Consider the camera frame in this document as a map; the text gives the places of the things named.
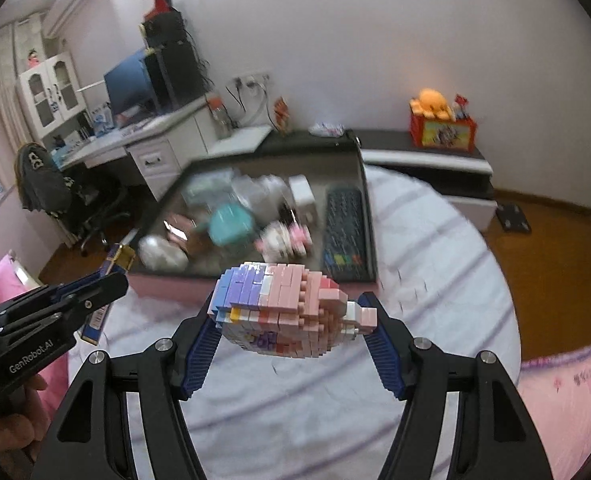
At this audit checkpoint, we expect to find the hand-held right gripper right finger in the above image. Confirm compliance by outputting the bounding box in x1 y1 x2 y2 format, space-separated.
358 292 559 480

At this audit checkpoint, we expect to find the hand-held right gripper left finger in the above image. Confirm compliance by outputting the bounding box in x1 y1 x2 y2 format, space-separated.
30 292 226 480

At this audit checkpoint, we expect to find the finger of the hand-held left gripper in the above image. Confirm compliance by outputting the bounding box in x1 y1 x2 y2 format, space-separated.
0 275 101 323
0 274 130 337

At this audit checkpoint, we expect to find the blue and yellow box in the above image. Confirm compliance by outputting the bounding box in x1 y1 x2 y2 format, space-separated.
82 242 137 346

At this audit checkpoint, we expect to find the pink box with dark interior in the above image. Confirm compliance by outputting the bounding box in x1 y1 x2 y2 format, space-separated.
126 137 381 306

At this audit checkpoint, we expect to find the large pink block figure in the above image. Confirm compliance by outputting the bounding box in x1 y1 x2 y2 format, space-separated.
210 261 379 358

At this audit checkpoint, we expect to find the teal round case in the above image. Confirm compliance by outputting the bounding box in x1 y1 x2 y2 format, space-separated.
210 202 254 246

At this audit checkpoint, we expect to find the clear plastic bag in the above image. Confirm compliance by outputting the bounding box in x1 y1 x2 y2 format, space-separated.
183 170 296 231

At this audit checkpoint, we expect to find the person's left hand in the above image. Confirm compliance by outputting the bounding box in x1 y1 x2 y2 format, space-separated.
0 376 49 463

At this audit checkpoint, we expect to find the pink blanket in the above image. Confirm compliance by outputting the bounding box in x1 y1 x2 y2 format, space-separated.
0 252 71 401

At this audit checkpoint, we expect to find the white cat figurine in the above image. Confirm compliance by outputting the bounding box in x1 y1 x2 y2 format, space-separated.
138 234 189 268

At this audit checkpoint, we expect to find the black office chair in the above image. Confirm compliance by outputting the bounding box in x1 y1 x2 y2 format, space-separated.
16 142 131 256

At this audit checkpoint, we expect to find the copper metal tin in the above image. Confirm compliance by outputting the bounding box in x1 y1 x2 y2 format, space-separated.
163 212 211 247

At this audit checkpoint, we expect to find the grey jacket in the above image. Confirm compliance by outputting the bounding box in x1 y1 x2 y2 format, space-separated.
16 142 74 216

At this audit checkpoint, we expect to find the black remote control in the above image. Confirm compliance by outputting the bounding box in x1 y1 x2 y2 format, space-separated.
322 187 366 268

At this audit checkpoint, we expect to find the small pink block figure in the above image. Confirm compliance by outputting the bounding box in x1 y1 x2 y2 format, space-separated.
256 220 311 256

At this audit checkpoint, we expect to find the white desk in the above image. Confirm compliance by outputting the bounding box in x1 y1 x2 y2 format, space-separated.
58 95 221 201

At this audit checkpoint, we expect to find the blue and white box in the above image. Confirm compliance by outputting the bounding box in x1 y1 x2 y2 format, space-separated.
92 105 114 133

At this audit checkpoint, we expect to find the pink printed sheet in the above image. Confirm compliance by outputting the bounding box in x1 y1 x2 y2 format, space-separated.
518 332 591 461

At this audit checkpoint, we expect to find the small white box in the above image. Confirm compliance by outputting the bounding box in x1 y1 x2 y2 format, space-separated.
290 175 319 221

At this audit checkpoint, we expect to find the black floor scale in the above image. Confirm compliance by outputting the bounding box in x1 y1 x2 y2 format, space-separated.
495 202 532 233

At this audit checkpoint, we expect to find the dark top TV bench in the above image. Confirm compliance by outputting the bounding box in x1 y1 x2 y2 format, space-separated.
256 127 499 231

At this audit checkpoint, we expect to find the white glass-door cabinet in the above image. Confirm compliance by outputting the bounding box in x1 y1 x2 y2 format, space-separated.
18 52 89 136

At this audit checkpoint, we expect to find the glass bottle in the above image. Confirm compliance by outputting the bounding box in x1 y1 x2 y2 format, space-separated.
209 96 231 138

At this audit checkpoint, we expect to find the black computer monitor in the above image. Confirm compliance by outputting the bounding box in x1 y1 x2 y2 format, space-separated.
104 47 151 116

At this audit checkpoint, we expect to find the white curtain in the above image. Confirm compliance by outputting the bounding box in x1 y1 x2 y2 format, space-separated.
0 10 46 146

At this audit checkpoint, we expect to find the black computer tower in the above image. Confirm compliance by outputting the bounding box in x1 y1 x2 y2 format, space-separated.
143 40 209 111

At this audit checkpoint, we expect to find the red storage box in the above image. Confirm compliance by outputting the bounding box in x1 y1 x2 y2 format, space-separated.
409 110 476 152

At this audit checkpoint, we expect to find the white snack packet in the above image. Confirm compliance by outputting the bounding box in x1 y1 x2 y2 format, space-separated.
309 121 346 137

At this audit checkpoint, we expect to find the red paper ornament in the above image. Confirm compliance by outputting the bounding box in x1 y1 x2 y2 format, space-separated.
274 96 292 133

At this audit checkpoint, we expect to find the orange octopus plush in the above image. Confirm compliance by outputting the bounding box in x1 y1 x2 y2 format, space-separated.
409 88 453 118

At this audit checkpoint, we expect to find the black speaker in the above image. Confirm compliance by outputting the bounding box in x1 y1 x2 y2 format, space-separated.
143 10 186 51

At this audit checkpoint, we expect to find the red paper bag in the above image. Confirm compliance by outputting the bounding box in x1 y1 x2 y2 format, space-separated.
146 0 174 21

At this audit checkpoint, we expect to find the grey power cable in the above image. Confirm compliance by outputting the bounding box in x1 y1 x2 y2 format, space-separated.
226 77 271 121

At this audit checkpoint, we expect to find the white wall socket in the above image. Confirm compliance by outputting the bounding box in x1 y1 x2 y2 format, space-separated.
230 72 274 93

